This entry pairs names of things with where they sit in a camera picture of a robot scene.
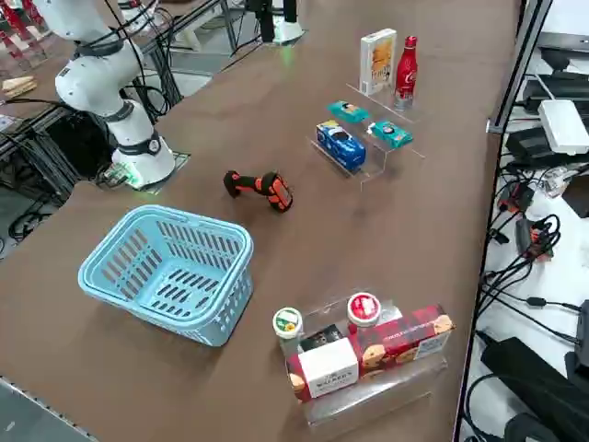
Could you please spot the green white lid canister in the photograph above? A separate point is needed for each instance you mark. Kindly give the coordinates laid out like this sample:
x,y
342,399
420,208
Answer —
x,y
287,320

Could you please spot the white Walkers box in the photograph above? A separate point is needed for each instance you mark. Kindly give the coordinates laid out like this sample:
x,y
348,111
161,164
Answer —
x,y
329,366

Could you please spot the black power brick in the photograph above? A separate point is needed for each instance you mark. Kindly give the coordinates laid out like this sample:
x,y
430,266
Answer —
x,y
524,143

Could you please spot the teal snack packet orange print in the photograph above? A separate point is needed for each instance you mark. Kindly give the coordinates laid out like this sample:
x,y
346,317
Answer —
x,y
348,110

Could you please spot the white plastic box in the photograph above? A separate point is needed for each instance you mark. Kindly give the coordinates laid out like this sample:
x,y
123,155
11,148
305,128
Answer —
x,y
563,124

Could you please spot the small black box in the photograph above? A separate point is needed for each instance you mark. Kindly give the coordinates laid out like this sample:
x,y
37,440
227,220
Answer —
x,y
322,338

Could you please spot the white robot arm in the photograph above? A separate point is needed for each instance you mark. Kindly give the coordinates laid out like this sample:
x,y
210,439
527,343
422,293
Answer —
x,y
287,33
92,87

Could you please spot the orange black barcode scanner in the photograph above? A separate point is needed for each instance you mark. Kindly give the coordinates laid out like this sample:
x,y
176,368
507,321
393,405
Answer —
x,y
271,189

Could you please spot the red lid canister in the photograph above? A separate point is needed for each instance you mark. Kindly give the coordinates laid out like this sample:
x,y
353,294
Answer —
x,y
363,309

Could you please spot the teal snack packet cartoon girl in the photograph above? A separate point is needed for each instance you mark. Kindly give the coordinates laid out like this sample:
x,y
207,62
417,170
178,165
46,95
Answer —
x,y
391,133

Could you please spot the wooden block stack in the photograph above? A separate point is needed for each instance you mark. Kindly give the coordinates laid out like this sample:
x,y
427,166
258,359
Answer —
x,y
18,86

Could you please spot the blue Oreo cookie box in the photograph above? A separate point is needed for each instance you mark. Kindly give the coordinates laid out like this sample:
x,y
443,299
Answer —
x,y
340,145

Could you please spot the black bag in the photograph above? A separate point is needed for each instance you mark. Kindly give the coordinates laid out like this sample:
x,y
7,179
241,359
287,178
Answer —
x,y
529,382

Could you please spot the white yellow cookie box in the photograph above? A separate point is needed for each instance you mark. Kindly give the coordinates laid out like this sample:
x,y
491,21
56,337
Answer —
x,y
375,60

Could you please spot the red Coca-Cola bottle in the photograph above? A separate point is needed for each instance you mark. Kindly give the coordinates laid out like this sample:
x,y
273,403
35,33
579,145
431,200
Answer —
x,y
406,73

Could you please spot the red tartan cookie box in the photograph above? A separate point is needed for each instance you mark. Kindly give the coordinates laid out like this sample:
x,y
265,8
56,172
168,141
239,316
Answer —
x,y
405,331

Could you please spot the aluminium frame post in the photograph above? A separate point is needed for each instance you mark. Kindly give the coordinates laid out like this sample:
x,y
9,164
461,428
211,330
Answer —
x,y
520,60

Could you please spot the clear acrylic stepped shelf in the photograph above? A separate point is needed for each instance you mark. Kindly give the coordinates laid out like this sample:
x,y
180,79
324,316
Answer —
x,y
375,166
368,405

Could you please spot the metal mounting plate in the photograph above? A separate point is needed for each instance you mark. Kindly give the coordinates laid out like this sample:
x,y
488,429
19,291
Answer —
x,y
181,159

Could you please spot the light blue shopping basket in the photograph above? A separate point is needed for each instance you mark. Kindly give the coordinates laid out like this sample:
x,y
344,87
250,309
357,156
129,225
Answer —
x,y
244,244

